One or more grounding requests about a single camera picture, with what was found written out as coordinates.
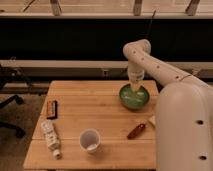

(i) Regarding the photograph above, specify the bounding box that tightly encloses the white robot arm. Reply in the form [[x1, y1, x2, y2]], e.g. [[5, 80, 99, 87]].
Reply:
[[123, 39, 213, 171]]

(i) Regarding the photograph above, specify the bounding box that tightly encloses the green ceramic bowl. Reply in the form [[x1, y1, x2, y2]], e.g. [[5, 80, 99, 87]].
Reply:
[[119, 84, 150, 110]]

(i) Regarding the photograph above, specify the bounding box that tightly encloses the wooden folding table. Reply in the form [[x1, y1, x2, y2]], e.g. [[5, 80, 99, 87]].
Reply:
[[24, 81, 158, 170]]

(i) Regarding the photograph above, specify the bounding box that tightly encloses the red brown sausage toy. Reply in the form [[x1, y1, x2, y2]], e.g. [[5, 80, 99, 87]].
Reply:
[[127, 123, 145, 139]]

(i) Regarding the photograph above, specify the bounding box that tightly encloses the white sponge block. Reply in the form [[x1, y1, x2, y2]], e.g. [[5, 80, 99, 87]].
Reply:
[[148, 115, 156, 127]]

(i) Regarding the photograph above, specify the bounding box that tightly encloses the dark chocolate bar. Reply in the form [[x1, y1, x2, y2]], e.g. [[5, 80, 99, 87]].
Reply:
[[46, 100, 57, 119]]

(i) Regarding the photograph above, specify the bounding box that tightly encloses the black office chair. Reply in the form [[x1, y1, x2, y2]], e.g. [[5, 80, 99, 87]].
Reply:
[[0, 63, 27, 139]]

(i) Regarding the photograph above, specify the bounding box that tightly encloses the black hanging cable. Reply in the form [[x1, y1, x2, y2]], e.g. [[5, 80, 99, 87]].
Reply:
[[146, 9, 157, 41]]

